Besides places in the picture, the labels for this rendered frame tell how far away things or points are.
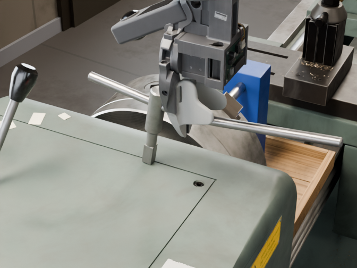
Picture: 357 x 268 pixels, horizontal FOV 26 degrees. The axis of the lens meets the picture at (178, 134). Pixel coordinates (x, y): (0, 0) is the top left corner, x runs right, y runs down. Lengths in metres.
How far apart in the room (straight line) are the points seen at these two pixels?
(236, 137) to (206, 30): 0.36
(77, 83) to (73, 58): 0.25
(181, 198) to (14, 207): 0.21
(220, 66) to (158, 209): 0.20
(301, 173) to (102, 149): 0.68
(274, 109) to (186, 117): 0.88
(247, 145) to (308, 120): 0.57
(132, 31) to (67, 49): 3.12
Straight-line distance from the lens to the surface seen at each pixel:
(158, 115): 0.97
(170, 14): 0.88
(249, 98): 1.55
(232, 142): 1.20
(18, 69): 0.96
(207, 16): 0.87
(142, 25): 0.91
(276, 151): 1.70
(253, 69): 1.55
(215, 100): 0.95
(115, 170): 1.02
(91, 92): 3.65
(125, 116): 1.19
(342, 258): 1.98
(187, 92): 0.91
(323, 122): 1.77
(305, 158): 1.69
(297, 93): 1.72
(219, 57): 0.86
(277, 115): 1.81
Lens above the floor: 1.86
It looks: 34 degrees down
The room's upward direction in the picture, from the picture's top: straight up
